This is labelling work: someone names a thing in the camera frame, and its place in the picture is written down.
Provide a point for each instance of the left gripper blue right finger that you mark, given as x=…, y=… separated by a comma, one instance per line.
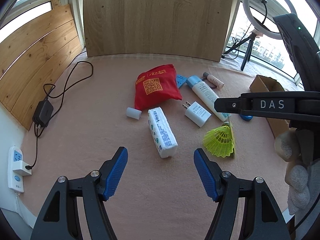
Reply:
x=262, y=218

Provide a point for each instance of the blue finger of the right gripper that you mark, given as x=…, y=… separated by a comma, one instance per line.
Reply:
x=233, y=105

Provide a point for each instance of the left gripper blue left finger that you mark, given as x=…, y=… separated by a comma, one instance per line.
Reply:
x=59, y=218

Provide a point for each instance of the blue round tape measure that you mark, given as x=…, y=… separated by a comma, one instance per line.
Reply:
x=246, y=117

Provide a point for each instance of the pink small bottle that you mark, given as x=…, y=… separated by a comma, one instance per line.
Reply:
x=214, y=80

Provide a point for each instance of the blue cap lotion tube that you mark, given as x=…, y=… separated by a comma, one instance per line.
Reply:
x=206, y=94

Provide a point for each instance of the white usb wall charger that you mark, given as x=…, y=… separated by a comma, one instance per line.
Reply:
x=196, y=113

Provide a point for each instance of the yellow shuttlecock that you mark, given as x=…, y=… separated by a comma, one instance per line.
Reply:
x=218, y=141

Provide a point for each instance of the light blue phone stand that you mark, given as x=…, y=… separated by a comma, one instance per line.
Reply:
x=180, y=80

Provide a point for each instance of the red drawstring bag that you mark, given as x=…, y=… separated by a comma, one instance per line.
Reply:
x=155, y=86

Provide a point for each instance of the white tissue pack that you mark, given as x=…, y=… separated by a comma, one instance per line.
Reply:
x=161, y=133

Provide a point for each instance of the small white cylinder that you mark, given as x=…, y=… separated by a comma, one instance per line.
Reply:
x=133, y=113

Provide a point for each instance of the right white gloved hand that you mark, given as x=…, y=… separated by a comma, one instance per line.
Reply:
x=297, y=148

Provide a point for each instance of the cardboard box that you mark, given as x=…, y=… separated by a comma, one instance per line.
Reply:
x=268, y=84

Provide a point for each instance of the white plugged charger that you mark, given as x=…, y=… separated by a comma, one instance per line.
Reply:
x=20, y=167

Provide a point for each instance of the black tripod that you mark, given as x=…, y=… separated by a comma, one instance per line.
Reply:
x=236, y=47

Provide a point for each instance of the large light wood board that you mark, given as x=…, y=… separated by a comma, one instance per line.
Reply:
x=193, y=28

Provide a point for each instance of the black power adapter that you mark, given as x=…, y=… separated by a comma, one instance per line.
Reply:
x=43, y=113

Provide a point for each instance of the pine plank panel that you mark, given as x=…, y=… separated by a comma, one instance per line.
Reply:
x=35, y=54

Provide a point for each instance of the white wall power strip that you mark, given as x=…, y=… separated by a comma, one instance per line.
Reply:
x=15, y=180

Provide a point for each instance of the white ring light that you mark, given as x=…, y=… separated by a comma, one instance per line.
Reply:
x=274, y=9

